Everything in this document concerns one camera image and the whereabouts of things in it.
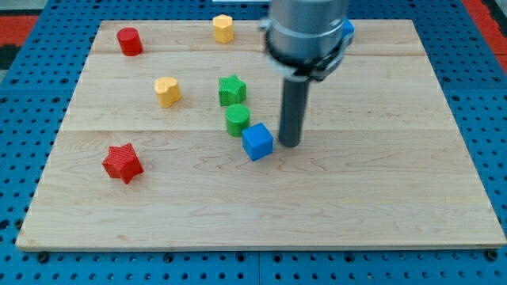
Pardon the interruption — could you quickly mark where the red cylinder block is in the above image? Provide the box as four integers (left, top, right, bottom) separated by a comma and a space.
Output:
116, 27, 143, 56

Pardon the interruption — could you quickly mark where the yellow heart block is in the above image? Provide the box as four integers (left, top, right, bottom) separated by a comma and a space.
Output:
154, 77, 182, 108

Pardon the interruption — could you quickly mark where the green star block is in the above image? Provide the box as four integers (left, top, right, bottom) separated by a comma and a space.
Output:
219, 74, 247, 106

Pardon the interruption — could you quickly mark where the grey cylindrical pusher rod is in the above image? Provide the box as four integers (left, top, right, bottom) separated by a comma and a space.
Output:
278, 79, 310, 147

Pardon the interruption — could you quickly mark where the wooden board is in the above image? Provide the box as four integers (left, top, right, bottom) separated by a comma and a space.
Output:
17, 20, 506, 252

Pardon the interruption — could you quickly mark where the blue cube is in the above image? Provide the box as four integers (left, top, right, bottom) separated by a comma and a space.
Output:
242, 123, 273, 161

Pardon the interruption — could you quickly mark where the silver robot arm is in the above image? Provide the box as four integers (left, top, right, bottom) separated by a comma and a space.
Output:
260, 0, 354, 82

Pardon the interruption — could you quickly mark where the red star block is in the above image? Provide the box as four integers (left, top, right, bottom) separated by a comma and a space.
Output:
102, 143, 144, 184

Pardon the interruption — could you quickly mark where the yellow hexagon block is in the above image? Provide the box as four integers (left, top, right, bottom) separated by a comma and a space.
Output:
212, 14, 234, 44

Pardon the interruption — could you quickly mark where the blue block behind arm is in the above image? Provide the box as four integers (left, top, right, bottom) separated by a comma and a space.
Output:
342, 18, 355, 46

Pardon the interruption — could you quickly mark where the green cylinder block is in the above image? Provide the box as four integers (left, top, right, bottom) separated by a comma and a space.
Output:
225, 104, 250, 137

